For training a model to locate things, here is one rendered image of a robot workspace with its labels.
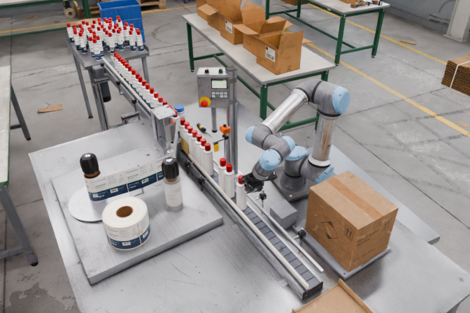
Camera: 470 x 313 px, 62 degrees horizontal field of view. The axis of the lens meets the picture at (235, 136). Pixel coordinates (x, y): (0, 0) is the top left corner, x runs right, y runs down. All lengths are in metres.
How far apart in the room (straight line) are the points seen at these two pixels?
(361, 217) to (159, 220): 0.96
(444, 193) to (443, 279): 1.90
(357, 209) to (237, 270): 0.59
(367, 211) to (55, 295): 2.12
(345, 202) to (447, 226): 1.86
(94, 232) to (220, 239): 0.61
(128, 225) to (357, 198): 1.01
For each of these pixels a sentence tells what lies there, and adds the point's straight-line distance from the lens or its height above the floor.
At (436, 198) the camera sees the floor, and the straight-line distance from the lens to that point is 3.78.
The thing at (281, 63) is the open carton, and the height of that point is 0.89.
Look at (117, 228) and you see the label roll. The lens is 1.84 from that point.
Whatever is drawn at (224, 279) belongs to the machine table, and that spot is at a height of 0.83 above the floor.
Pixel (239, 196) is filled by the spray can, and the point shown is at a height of 0.98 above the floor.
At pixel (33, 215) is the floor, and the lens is 3.68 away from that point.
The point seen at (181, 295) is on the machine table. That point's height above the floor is 0.83.
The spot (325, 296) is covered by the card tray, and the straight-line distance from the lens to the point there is 1.82.
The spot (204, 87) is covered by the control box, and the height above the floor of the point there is 1.41.
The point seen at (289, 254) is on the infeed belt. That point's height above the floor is 0.88.
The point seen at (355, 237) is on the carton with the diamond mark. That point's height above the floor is 1.07.
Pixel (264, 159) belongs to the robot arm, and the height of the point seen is 1.37.
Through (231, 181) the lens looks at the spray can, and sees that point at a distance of 2.03.
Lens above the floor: 2.31
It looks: 34 degrees down
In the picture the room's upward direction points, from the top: 1 degrees counter-clockwise
